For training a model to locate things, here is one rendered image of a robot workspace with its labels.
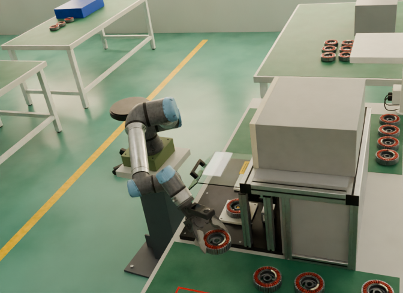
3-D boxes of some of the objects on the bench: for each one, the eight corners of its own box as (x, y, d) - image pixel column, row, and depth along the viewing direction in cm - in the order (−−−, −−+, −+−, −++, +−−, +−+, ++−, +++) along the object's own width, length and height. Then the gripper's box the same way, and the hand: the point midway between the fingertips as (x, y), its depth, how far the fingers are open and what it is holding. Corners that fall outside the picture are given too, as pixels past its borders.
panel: (282, 253, 197) (278, 195, 182) (308, 164, 248) (307, 113, 233) (284, 253, 196) (281, 196, 181) (310, 164, 248) (310, 113, 233)
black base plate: (180, 239, 216) (179, 235, 214) (223, 161, 266) (222, 157, 264) (283, 255, 199) (282, 251, 197) (308, 169, 249) (308, 165, 248)
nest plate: (218, 221, 219) (217, 220, 218) (228, 201, 231) (227, 199, 230) (249, 226, 213) (249, 224, 213) (258, 205, 225) (258, 203, 225)
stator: (222, 217, 219) (222, 211, 217) (231, 202, 228) (230, 196, 226) (246, 221, 215) (245, 214, 213) (253, 205, 223) (252, 199, 222)
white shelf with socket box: (347, 131, 274) (349, 57, 251) (353, 102, 303) (355, 33, 280) (414, 135, 262) (422, 57, 239) (413, 104, 291) (421, 32, 268)
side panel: (284, 259, 197) (280, 197, 180) (286, 254, 199) (282, 193, 183) (355, 271, 187) (358, 206, 170) (356, 265, 189) (359, 201, 173)
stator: (288, 287, 184) (288, 280, 182) (310, 273, 188) (309, 266, 186) (309, 305, 175) (308, 298, 173) (331, 290, 180) (331, 283, 178)
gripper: (195, 192, 196) (224, 232, 195) (163, 217, 185) (194, 260, 185) (204, 187, 189) (235, 228, 188) (171, 212, 178) (203, 256, 178)
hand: (217, 242), depth 184 cm, fingers closed on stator, 13 cm apart
